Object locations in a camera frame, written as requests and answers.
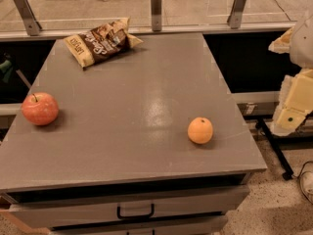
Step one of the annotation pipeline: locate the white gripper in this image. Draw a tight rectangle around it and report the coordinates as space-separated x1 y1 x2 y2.
268 14 313 136

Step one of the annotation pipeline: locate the orange fruit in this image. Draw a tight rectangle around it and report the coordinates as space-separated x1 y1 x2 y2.
188 117 213 144

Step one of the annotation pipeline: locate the brown chip bag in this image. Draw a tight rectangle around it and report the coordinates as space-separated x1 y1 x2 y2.
64 18 142 69

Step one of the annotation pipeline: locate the black stand leg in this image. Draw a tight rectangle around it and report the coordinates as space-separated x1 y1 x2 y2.
255 118 293 181

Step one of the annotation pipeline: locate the white shoe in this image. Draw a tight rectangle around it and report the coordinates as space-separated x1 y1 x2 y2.
300 171 313 204

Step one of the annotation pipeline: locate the grey lower drawer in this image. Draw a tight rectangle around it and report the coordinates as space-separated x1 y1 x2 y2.
49 215 228 235

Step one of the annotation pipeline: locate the grey drawer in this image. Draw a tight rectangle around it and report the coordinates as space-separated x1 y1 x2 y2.
9 185 249 228
49 215 228 235

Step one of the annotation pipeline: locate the red apple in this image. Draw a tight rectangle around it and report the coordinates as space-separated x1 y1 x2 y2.
22 92 59 125

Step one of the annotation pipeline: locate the grey upper drawer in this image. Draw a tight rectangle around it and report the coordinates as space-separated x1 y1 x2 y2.
9 185 249 228

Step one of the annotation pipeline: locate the right metal bracket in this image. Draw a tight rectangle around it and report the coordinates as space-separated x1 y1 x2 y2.
227 0 246 29

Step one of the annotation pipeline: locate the metal bracket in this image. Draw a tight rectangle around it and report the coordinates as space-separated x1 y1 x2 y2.
13 0 42 36
227 0 246 29
151 0 162 31

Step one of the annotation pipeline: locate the grey metal rail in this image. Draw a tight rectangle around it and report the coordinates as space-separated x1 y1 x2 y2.
0 22 295 42

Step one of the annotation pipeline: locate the middle metal bracket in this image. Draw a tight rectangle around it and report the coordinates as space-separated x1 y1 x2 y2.
151 0 162 31

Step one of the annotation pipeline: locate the black upper drawer handle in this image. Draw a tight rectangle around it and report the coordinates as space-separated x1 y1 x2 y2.
116 204 155 220

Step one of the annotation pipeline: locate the left metal bracket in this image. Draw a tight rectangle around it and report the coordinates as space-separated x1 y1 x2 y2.
13 0 42 36

